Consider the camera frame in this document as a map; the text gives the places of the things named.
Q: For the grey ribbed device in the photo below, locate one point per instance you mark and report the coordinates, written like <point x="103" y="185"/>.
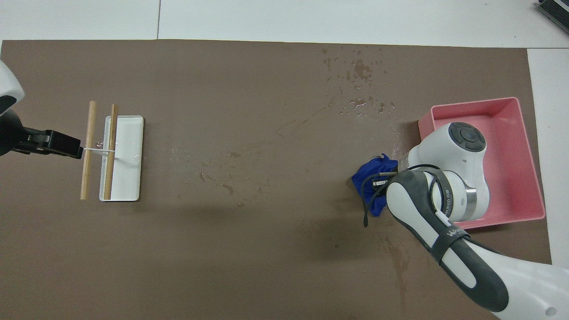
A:
<point x="555" y="9"/>

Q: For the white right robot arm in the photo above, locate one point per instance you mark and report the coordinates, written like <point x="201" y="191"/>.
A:
<point x="444" y="151"/>

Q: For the pink plastic bin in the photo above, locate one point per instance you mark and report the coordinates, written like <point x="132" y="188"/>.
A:
<point x="515" y="178"/>

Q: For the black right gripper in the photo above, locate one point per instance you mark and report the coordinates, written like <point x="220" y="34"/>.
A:
<point x="386" y="178"/>

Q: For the short wooden rack rod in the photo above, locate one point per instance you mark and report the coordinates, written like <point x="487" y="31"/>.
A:
<point x="110" y="178"/>

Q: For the long wooden rack rod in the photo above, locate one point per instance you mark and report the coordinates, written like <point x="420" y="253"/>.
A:
<point x="87" y="169"/>

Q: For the white towel rack base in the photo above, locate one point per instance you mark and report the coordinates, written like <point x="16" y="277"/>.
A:
<point x="131" y="169"/>

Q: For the brown table mat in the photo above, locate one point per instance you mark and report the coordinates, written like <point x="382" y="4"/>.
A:
<point x="222" y="266"/>

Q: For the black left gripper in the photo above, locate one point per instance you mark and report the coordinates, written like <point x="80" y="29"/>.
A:
<point x="31" y="141"/>

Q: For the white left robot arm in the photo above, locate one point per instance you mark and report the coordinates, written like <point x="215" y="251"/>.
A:
<point x="8" y="89"/>

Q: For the blue towel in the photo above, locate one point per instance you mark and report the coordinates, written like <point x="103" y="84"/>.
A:
<point x="369" y="178"/>

